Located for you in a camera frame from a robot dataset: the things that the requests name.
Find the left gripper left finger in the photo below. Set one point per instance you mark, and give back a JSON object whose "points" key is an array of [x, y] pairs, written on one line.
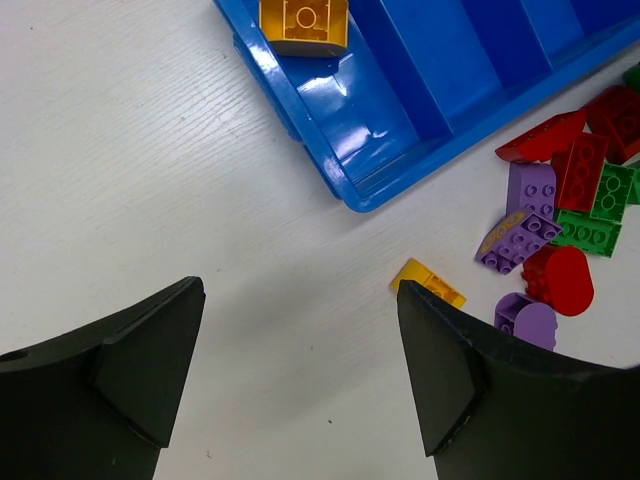
{"points": [[101, 401]]}

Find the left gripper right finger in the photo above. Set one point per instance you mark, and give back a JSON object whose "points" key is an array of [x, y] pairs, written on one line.
{"points": [[492, 406]]}

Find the yellow lego brick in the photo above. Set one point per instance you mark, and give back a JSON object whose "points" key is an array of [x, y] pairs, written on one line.
{"points": [[416, 271], [306, 28]]}

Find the purple oval lego brick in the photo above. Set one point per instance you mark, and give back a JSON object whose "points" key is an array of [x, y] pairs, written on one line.
{"points": [[526, 319]]}

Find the red oval lego brick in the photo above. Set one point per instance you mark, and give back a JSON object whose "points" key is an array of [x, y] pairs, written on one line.
{"points": [[561, 278]]}

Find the purple lego brick studs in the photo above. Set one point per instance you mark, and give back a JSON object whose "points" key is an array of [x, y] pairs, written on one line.
{"points": [[517, 237]]}

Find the green lego brick bottom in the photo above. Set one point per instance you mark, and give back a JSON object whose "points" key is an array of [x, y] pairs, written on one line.
{"points": [[590, 235]]}

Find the green lego brick center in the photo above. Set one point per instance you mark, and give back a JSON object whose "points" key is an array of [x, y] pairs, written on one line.
{"points": [[613, 193]]}

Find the red long lego brick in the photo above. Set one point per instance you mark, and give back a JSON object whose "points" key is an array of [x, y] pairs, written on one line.
{"points": [[578, 172]]}

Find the green lego brick small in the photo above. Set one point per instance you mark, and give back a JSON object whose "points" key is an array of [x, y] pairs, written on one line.
{"points": [[635, 180]]}

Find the red half-round lego brick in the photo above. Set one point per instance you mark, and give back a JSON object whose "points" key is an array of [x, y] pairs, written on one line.
{"points": [[541, 142]]}

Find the red small lego brick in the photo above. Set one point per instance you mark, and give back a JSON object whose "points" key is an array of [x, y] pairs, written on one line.
{"points": [[614, 113]]}

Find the blue divided plastic bin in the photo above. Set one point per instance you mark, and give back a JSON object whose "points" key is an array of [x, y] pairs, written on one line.
{"points": [[423, 81]]}

